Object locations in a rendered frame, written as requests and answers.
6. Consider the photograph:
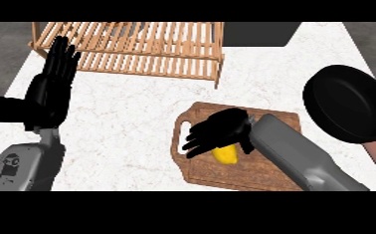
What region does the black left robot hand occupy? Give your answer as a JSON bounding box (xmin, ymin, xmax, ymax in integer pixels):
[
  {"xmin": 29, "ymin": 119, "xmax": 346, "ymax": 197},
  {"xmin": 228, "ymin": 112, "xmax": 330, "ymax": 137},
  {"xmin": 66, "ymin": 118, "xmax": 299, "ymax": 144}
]
[{"xmin": 0, "ymin": 35, "xmax": 82, "ymax": 132}]

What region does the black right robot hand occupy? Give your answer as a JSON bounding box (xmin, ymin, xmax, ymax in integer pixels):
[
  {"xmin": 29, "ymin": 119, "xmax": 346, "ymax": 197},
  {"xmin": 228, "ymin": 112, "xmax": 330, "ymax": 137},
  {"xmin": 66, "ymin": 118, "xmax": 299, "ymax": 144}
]
[{"xmin": 181, "ymin": 107, "xmax": 256, "ymax": 159}]

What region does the yellow lemon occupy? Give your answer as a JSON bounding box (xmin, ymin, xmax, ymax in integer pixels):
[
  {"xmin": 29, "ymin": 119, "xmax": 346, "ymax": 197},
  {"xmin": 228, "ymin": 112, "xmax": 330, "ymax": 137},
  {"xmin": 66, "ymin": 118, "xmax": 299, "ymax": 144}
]
[{"xmin": 209, "ymin": 143, "xmax": 239, "ymax": 165}]

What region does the brown wooden cutting board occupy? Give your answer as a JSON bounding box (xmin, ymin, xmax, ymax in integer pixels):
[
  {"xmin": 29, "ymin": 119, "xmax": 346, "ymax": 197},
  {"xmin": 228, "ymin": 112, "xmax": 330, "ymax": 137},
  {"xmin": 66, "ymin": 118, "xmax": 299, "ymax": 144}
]
[{"xmin": 169, "ymin": 101, "xmax": 303, "ymax": 192}]

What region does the pale wooden slatted rack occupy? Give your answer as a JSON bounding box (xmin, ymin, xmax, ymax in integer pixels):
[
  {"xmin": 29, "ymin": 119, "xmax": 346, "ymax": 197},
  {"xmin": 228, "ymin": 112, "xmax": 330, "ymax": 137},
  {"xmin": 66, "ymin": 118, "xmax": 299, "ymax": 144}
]
[{"xmin": 28, "ymin": 21, "xmax": 225, "ymax": 90}]

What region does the black pan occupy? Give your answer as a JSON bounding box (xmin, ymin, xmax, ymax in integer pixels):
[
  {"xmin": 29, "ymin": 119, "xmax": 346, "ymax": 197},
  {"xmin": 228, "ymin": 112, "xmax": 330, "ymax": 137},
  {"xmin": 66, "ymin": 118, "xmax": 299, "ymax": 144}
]
[{"xmin": 301, "ymin": 64, "xmax": 376, "ymax": 164}]

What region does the dark grey appliance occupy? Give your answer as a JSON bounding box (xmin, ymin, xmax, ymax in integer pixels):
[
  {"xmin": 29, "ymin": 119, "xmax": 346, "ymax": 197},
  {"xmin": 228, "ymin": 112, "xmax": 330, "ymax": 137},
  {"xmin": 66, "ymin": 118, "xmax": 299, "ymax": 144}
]
[{"xmin": 221, "ymin": 21, "xmax": 301, "ymax": 48}]

